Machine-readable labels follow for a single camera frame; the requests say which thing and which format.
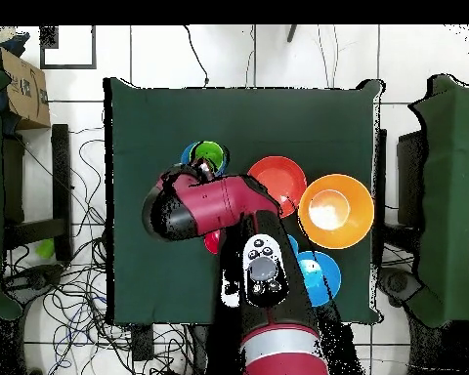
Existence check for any orange bowl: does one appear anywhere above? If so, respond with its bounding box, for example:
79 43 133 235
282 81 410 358
246 155 309 219

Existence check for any small blue bowl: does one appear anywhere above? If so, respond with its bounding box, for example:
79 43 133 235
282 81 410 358
180 142 231 177

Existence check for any red cup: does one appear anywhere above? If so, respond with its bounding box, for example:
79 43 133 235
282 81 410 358
203 229 223 256

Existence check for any dark green tablecloth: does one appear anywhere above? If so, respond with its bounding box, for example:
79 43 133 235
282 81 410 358
103 76 385 326

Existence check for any large blue bowl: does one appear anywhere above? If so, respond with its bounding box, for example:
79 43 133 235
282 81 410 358
296 250 342 308

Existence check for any large yellow bowl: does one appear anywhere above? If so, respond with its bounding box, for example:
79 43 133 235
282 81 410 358
297 173 375 250

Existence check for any black box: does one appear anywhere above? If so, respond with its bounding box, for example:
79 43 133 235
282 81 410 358
396 130 429 228

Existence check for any dark grey caster foot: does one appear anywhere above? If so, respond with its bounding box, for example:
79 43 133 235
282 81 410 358
378 267 421 308
3 265 64 304

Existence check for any light green plastic cup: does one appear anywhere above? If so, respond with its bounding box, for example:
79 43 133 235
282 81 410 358
34 238 56 260

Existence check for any cardboard box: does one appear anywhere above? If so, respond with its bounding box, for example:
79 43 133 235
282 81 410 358
0 46 51 131

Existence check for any black cable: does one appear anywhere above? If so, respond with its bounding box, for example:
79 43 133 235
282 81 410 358
182 24 211 88

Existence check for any black metal frame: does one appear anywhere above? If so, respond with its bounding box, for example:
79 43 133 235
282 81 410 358
2 123 72 251

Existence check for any grey square frame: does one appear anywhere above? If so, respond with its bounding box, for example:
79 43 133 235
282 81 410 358
39 24 98 70

